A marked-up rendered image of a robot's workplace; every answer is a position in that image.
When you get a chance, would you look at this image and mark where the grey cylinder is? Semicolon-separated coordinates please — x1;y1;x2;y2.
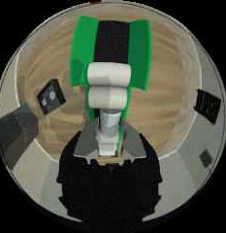
87;62;131;87
88;86;127;110
99;150;115;155
96;127;119;144
100;109;121;138
99;143;117;150

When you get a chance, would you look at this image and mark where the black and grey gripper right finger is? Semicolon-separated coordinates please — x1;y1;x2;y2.
119;117;163;183

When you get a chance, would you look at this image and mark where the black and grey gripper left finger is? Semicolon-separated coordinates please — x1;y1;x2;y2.
56;116;100;184

